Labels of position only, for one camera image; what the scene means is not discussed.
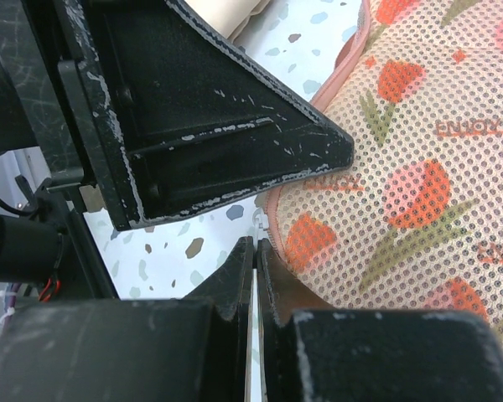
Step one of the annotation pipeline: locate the beige folded garment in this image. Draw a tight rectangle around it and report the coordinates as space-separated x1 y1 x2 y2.
185 0 271 42

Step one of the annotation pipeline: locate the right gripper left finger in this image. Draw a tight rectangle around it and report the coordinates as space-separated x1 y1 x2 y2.
0 237 254 401

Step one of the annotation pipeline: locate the tulip print mesh laundry bag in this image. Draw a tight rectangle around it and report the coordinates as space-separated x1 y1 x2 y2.
267 1 503 347

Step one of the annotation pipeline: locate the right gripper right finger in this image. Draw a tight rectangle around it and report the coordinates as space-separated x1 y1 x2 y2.
257 240 503 401

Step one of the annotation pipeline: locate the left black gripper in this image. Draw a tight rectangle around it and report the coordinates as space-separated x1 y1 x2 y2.
0 1 117 302

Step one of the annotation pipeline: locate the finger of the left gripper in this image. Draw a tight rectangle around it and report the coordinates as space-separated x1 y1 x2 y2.
55 1 354 231

